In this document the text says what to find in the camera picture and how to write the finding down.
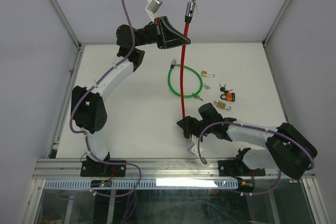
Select green cable lock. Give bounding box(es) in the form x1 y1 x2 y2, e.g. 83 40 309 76
167 59 204 99

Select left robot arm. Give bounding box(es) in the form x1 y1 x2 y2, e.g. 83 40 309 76
69 16 191 177

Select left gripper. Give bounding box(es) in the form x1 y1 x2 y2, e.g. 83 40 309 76
135 16 192 50

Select red cable lock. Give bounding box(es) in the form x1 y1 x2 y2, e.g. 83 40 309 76
180 1 195 118

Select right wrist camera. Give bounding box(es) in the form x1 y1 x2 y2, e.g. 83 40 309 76
187 135 203 155

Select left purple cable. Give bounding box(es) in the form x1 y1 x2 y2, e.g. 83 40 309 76
69 0 150 162

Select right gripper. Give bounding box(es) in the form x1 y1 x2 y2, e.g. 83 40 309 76
176 116 214 144

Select aluminium front rail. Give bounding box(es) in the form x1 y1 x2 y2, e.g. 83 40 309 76
33 157 316 182

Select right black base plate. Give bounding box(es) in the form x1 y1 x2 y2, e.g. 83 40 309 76
217 159 266 177

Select brass long-shackle padlock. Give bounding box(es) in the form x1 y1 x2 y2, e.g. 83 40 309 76
201 71 215 78

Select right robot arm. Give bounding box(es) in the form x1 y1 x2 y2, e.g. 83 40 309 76
176 103 318 180

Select white slotted cable duct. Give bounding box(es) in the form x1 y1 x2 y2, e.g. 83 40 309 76
45 178 238 190

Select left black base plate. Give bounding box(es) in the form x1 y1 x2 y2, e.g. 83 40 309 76
80 159 127 177

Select orange black padlock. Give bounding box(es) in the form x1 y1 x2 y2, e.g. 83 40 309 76
220 92 236 102

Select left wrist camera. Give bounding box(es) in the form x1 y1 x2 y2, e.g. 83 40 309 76
145 0 163 21

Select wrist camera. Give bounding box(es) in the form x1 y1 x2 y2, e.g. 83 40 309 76
187 135 203 155
145 0 163 21

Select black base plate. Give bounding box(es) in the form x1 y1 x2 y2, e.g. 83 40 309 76
217 159 266 177
80 159 127 177

